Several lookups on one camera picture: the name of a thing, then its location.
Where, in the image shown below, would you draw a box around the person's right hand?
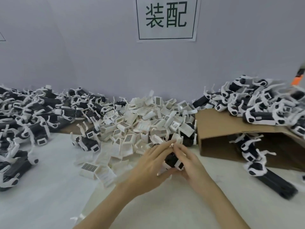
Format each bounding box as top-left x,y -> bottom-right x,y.
173,143 -> 215,188

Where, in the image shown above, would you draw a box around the person's left hand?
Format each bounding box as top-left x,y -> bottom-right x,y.
126,141 -> 181,197

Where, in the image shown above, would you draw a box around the black white handheld device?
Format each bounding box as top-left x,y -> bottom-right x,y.
158,150 -> 186,177

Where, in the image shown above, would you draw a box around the person's left forearm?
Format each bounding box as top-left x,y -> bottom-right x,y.
73,182 -> 143,229

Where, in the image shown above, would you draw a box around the person's right forearm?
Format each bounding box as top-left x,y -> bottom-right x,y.
190,176 -> 252,229

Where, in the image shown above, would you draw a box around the brown cardboard box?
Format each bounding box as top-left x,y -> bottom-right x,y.
195,109 -> 305,172

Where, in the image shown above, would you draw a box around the pile of white labelled clips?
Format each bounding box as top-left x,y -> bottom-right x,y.
75,90 -> 199,189

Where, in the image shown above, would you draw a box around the black white device curved arms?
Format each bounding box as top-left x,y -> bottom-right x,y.
228,133 -> 277,163

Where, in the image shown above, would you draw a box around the heap of black white devices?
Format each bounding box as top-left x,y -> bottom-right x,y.
192,74 -> 305,138

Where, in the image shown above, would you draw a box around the long black white device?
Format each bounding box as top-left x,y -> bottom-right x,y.
243,155 -> 299,201

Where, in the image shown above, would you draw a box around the white paper sign black characters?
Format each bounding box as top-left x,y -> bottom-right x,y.
136,0 -> 199,43

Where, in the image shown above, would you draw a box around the orange black tool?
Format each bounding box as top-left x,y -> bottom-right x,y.
291,65 -> 305,87

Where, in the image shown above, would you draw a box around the pile of black white devices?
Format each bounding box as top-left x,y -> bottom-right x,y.
0,84 -> 127,191

